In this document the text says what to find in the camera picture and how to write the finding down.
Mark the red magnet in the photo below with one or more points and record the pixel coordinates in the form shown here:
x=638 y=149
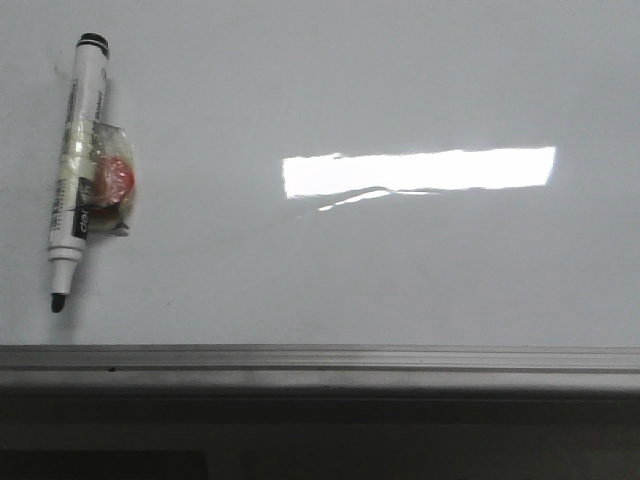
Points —
x=113 y=197

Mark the white black whiteboard marker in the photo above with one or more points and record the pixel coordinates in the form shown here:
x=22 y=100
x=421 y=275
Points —
x=74 y=188

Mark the white whiteboard with aluminium frame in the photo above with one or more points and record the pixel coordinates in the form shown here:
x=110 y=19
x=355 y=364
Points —
x=334 y=197

